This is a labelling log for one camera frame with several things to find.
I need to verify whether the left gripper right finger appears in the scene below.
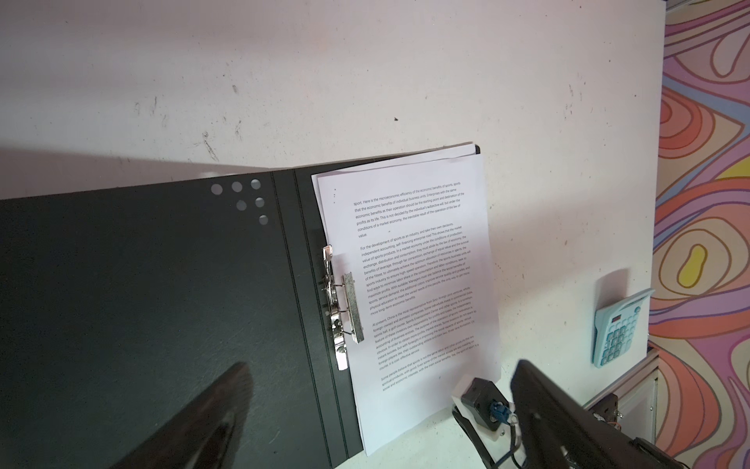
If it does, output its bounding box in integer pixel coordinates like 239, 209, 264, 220
511, 360, 671, 468

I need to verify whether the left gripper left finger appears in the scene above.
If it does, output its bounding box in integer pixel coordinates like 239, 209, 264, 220
113, 363, 253, 468

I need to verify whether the blue clip folder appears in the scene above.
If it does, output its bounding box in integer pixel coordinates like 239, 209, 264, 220
0, 143, 482, 469

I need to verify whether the metal folder lever clip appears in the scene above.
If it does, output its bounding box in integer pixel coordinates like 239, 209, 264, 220
321, 244, 365, 371

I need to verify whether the paper sheet with green highlight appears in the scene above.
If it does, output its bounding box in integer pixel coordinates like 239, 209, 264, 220
316, 143, 480, 177

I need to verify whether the teal calculator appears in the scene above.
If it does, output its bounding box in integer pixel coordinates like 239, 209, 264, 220
592, 288, 654, 367

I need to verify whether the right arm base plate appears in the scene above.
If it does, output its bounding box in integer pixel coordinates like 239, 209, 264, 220
588, 393, 621, 430

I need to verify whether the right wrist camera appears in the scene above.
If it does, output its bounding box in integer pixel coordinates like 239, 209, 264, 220
451, 374, 518, 443

